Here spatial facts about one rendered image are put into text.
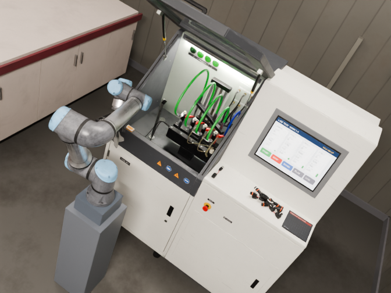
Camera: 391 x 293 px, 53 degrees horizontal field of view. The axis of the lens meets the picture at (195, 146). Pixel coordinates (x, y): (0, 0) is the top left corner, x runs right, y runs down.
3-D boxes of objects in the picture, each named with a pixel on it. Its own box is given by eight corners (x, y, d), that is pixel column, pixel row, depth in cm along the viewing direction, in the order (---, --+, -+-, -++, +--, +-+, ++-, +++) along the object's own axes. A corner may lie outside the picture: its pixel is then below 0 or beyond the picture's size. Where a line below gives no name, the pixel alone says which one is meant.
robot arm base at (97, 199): (102, 211, 203) (105, 200, 196) (79, 196, 205) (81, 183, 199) (120, 195, 214) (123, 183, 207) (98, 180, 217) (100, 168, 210)
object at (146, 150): (112, 140, 258) (116, 122, 248) (116, 138, 262) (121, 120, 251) (188, 193, 246) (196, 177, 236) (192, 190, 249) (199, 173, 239)
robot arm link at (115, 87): (130, 86, 187) (136, 88, 198) (110, 75, 188) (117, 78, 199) (123, 100, 188) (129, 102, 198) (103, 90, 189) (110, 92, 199)
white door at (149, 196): (95, 203, 302) (109, 140, 258) (96, 202, 304) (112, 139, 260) (162, 253, 289) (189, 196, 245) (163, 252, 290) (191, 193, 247)
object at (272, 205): (246, 197, 232) (249, 192, 228) (252, 188, 240) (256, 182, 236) (279, 220, 227) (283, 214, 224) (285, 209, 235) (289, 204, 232)
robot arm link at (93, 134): (103, 140, 153) (156, 92, 192) (78, 128, 154) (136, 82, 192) (98, 161, 160) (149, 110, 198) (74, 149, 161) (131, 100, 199)
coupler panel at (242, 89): (220, 118, 270) (237, 82, 250) (223, 117, 272) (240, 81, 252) (236, 129, 267) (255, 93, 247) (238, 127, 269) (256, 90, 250)
